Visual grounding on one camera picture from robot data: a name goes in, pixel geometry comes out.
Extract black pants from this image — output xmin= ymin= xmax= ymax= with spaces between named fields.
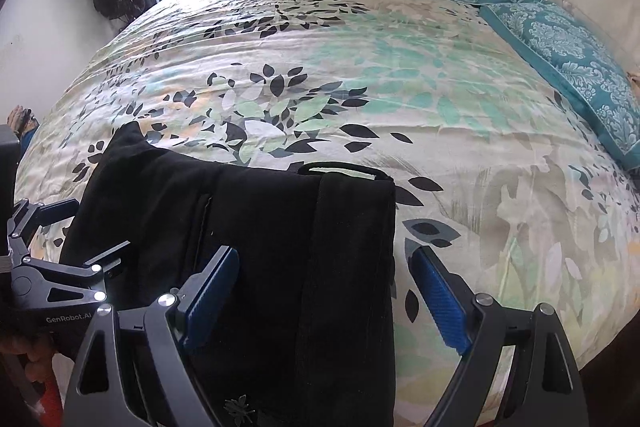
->
xmin=59 ymin=122 xmax=398 ymax=427

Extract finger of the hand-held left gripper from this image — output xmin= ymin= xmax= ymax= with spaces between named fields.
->
xmin=7 ymin=199 xmax=81 ymax=254
xmin=10 ymin=241 xmax=132 ymax=308

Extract orange cloth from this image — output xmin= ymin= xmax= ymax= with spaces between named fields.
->
xmin=37 ymin=374 xmax=66 ymax=427

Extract floral leaf print bed sheet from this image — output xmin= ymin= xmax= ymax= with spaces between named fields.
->
xmin=15 ymin=0 xmax=640 ymax=427

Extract pile of colourful clothes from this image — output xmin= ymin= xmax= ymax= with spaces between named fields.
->
xmin=7 ymin=106 xmax=41 ymax=142

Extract large teal patterned pillow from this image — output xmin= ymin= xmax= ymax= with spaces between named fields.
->
xmin=480 ymin=0 xmax=640 ymax=170

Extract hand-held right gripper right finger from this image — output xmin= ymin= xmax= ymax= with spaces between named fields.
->
xmin=407 ymin=246 xmax=591 ymax=427

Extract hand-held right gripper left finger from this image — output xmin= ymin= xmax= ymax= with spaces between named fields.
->
xmin=62 ymin=246 xmax=241 ymax=427

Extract person's left hand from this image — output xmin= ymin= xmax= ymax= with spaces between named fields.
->
xmin=0 ymin=339 xmax=53 ymax=388

